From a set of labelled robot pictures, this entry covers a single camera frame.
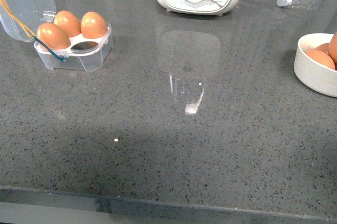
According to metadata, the yellow and blue string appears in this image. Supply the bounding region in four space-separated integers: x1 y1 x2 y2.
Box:
0 0 68 63

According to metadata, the white round bowl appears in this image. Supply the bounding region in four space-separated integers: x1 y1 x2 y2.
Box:
293 33 336 98

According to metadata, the brown egg back left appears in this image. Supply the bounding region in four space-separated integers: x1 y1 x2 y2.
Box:
54 11 81 37

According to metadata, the brown egg back right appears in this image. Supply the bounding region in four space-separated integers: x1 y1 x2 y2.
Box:
81 12 108 39

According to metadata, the brown egg in bowl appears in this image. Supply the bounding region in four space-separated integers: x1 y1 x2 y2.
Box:
306 50 335 70

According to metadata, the brown egg at edge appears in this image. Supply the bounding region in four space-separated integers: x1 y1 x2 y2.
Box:
328 33 337 64

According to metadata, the brown egg front left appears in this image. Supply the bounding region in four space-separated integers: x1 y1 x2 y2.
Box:
36 23 71 50

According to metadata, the clear plastic egg box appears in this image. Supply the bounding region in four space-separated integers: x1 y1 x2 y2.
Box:
1 0 113 71

